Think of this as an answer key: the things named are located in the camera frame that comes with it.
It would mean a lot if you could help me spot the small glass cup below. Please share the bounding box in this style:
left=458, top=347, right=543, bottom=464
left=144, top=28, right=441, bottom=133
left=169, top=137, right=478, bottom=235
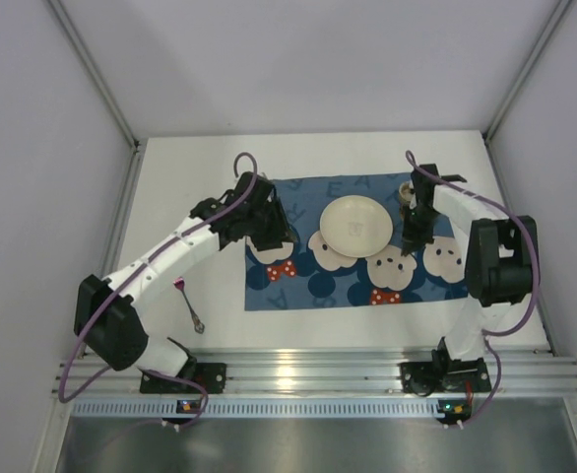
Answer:
left=398, top=181, right=415, bottom=207

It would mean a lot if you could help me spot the cream round plate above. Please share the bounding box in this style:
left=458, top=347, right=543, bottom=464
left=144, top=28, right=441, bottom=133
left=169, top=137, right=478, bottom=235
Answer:
left=319, top=195, right=394, bottom=258

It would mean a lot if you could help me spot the blue cartoon mouse placemat cloth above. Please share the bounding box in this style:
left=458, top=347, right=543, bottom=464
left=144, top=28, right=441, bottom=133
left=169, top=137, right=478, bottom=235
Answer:
left=245, top=173, right=468, bottom=311

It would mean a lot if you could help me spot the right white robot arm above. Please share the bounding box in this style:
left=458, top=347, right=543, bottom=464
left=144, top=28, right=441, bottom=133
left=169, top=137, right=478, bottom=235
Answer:
left=402, top=164, right=540, bottom=382

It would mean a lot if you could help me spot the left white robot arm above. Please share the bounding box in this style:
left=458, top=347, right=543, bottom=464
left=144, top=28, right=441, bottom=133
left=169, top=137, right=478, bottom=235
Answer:
left=74, top=171, right=294, bottom=376

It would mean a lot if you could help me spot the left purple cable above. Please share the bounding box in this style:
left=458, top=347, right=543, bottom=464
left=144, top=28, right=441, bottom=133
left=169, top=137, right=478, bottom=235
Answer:
left=59, top=152, right=260, bottom=425

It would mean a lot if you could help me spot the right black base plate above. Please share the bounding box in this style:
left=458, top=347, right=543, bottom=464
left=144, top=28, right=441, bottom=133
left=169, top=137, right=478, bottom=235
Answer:
left=400, top=359, right=491, bottom=397

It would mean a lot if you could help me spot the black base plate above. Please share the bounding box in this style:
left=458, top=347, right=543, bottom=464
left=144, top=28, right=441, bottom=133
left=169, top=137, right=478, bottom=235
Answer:
left=400, top=359, right=491, bottom=397
left=140, top=363, right=227, bottom=394

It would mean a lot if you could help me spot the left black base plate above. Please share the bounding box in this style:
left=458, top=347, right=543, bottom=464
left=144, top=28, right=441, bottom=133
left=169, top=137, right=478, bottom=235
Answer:
left=140, top=363, right=227, bottom=394

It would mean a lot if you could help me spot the aluminium mounting rail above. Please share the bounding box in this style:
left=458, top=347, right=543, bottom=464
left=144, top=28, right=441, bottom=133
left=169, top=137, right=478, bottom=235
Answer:
left=54, top=347, right=577, bottom=395

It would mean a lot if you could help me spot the slotted grey cable duct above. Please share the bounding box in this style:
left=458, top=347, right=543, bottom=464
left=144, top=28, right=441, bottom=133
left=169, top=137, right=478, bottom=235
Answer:
left=71, top=398, right=481, bottom=419

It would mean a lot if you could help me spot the right aluminium frame post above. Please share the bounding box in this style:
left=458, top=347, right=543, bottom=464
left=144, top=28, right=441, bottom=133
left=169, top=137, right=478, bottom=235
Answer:
left=481, top=0, right=575, bottom=146

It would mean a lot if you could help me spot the aluminium frame post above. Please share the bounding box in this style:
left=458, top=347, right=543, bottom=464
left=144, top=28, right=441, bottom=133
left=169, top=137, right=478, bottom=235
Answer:
left=43, top=0, right=139, bottom=150
left=481, top=0, right=575, bottom=146

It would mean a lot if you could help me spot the left aluminium frame post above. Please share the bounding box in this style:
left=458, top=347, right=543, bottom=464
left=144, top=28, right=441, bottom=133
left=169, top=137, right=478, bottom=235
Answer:
left=43, top=0, right=139, bottom=150

